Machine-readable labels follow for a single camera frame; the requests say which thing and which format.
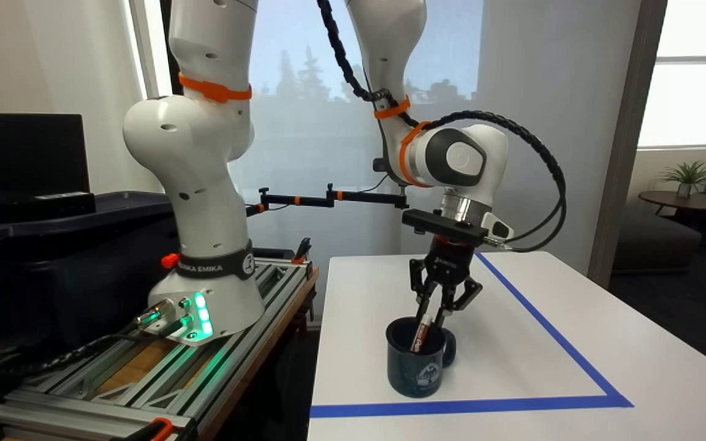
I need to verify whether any orange strap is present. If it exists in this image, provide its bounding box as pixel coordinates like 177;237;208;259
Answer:
395;119;432;189
177;72;254;106
371;96;415;123

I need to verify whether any grey couch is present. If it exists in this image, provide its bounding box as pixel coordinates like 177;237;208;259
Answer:
613;201;703;276

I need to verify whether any black desk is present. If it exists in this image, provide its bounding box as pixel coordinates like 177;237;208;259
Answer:
0;192;181;411

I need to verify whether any brown Expo marker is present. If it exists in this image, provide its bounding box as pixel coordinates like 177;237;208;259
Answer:
409;301;433;355

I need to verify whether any dark blue mug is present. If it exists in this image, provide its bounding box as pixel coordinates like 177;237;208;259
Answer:
383;314;459;400

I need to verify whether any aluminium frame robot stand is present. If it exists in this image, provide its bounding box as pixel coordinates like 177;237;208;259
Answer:
0;243;318;441

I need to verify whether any round wooden table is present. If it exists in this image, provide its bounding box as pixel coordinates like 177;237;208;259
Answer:
637;189;706;217

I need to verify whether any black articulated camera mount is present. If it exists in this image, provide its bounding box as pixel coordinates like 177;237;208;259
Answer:
244;183;411;221

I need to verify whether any black computer monitor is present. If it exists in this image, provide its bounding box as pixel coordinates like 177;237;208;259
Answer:
0;112;91;201

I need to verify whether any long blue tape line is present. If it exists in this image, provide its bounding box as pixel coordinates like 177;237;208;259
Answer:
474;249;634;410

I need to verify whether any black corrugated cable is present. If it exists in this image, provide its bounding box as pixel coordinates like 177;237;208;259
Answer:
314;0;570;254

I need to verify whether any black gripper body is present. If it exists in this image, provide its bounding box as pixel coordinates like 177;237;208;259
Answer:
420;234;477;290

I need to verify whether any small green potted plant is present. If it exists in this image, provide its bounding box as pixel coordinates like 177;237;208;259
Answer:
665;159;706;204

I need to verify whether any black flat box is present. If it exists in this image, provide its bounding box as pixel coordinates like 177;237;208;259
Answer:
0;189;97;223

